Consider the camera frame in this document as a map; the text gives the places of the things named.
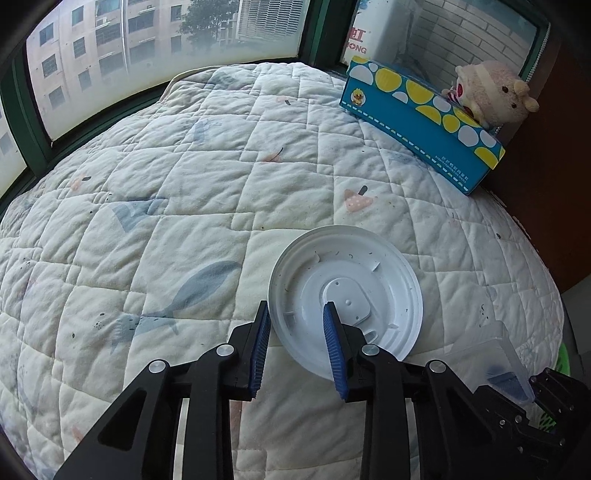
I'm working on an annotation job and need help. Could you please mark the clear rectangular plastic container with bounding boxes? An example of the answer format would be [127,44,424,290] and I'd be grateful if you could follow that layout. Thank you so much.
[461,322,537,408]

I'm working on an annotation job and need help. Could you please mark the apartment building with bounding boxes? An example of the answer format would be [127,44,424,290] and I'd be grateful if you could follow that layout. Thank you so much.
[0,0,195,160]

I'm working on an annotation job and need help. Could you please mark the white quilted printed blanket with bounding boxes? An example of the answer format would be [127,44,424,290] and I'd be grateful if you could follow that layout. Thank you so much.
[0,62,567,480]

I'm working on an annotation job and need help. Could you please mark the green window frame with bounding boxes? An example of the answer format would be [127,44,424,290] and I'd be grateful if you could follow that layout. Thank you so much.
[0,0,555,178]

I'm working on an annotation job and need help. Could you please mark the blue spotted tissue box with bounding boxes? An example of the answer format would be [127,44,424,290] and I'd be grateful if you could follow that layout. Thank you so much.
[339,56,506,197]

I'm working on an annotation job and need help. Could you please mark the louvered outdoor air conditioner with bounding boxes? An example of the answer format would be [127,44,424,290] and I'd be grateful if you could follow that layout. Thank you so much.
[237,0,308,43]

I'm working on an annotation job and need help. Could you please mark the white round plastic lid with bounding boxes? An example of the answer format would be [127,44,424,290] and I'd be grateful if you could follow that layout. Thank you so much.
[268,224,424,382]

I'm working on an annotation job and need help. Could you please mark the brown wooden panel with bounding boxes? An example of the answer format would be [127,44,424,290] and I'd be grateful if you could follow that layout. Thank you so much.
[480,41,591,298]

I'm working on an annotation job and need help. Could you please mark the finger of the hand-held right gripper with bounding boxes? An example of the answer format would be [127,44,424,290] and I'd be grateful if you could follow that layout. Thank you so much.
[475,390,588,480]
[488,364,591,431]

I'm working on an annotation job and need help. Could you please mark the green plastic basket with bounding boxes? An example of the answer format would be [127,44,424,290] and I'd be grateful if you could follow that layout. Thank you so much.
[537,342,574,433]

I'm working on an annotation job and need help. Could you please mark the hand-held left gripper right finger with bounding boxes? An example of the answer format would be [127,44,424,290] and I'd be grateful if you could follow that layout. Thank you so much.
[322,302,507,480]

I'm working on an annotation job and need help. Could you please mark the beige plush toy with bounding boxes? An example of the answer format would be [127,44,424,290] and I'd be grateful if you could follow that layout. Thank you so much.
[441,60,540,133]

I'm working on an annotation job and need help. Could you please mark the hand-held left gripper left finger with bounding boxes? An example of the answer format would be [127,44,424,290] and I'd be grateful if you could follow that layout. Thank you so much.
[55,301,271,480]

